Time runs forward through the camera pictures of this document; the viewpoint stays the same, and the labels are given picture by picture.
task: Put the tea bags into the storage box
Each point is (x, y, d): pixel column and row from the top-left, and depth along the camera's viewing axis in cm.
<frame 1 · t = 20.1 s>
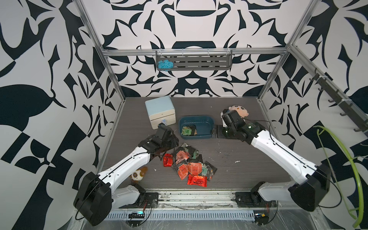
left hand: (175, 138, 83), fingers open
right hand: (215, 130, 79), fingers open
light blue drawer box: (161, 110, 94), point 16 cm above the table
small red tea bag: (167, 159, 87), point 3 cm above the table
bottom red tea bag: (197, 179, 82), on the table
orange red tea bag: (182, 171, 84), on the table
red square tea bag: (195, 168, 85), point 2 cm above the table
orange label black tea bag: (211, 170, 85), on the table

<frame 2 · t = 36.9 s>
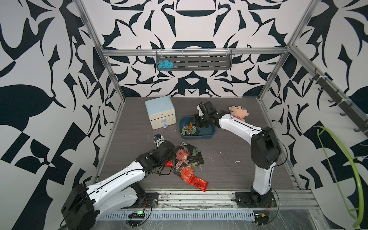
left hand: (171, 147, 82), fingers open
right hand: (190, 119, 91), fingers closed
bottom red tea bag: (198, 182, 81), on the table
orange red tea bag: (187, 173, 84), on the table
orange label black tea bag: (190, 127, 94), point 10 cm above the table
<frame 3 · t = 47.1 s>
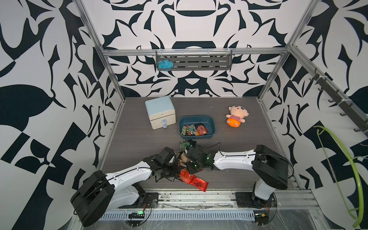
left hand: (179, 170, 83), fingers closed
right hand: (185, 167, 85), fingers closed
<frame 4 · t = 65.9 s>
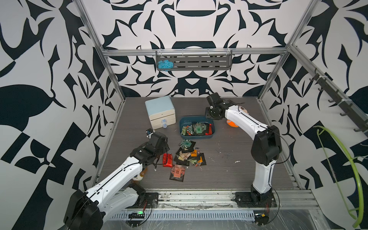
left hand: (163, 141, 82), fingers open
right hand: (207, 111, 93), fingers open
teal label black tea bag: (199, 128, 100), point 4 cm above the table
orange label tea bag: (196, 152, 91), point 2 cm above the table
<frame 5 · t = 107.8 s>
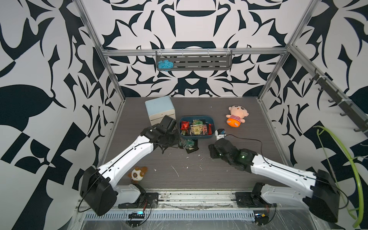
left hand: (177, 136, 80), fingers closed
right hand: (209, 144, 81), fingers open
small red tea bag: (184, 125, 99), point 6 cm above the table
yellow label black tea bag: (196, 129, 97), point 6 cm above the table
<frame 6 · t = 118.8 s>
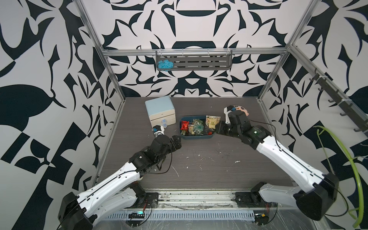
left hand: (173, 137, 77), fingers open
right hand: (213, 123, 77), fingers closed
